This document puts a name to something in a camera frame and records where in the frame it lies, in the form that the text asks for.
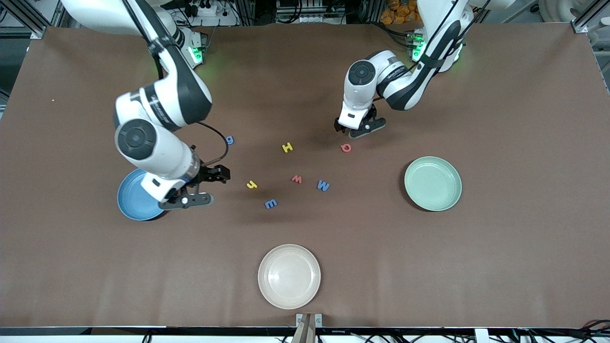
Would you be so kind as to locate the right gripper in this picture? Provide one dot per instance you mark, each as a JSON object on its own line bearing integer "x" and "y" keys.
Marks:
{"x": 208, "y": 173}

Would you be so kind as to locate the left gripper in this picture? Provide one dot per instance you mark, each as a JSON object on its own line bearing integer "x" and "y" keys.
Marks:
{"x": 338, "y": 126}

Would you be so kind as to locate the red letter Q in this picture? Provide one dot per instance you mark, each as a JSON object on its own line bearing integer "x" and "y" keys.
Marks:
{"x": 342, "y": 147}

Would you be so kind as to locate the yellow small letter h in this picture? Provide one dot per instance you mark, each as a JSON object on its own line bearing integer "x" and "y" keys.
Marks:
{"x": 251, "y": 185}

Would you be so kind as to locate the blue letter e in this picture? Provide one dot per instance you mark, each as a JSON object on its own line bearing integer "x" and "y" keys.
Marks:
{"x": 270, "y": 204}

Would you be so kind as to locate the blue letter M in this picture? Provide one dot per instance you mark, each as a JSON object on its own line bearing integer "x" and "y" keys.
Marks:
{"x": 323, "y": 186}

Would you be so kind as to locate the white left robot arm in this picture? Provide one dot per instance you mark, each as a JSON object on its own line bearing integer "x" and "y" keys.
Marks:
{"x": 355, "y": 95}

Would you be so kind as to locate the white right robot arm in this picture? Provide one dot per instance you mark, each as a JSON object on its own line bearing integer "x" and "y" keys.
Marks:
{"x": 157, "y": 152}

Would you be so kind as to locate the yellow capital letter H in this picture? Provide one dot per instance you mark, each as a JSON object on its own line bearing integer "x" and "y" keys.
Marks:
{"x": 287, "y": 147}

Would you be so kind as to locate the red letter w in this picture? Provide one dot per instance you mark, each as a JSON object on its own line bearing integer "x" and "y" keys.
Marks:
{"x": 297, "y": 180}

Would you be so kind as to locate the blue plate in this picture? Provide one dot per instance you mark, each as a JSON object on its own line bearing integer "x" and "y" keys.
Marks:
{"x": 131, "y": 200}

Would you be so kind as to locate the green plate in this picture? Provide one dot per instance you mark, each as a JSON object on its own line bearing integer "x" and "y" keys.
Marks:
{"x": 432, "y": 184}

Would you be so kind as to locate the orange snack bags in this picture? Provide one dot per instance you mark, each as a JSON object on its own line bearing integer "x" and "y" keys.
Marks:
{"x": 393, "y": 14}

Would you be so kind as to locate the beige plate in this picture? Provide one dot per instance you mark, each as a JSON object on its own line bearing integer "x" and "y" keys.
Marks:
{"x": 289, "y": 276}

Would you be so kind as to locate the white power strip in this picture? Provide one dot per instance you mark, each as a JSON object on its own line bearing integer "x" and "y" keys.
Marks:
{"x": 219, "y": 19}

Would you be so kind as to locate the brown table cover sheet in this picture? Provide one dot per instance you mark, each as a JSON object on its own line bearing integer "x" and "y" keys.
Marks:
{"x": 524, "y": 262}

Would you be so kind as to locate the metal mount bracket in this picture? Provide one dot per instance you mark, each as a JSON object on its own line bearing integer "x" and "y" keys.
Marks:
{"x": 309, "y": 320}

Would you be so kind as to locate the aluminium frame profile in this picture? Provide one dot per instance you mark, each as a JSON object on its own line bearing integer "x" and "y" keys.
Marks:
{"x": 19, "y": 14}
{"x": 582, "y": 26}

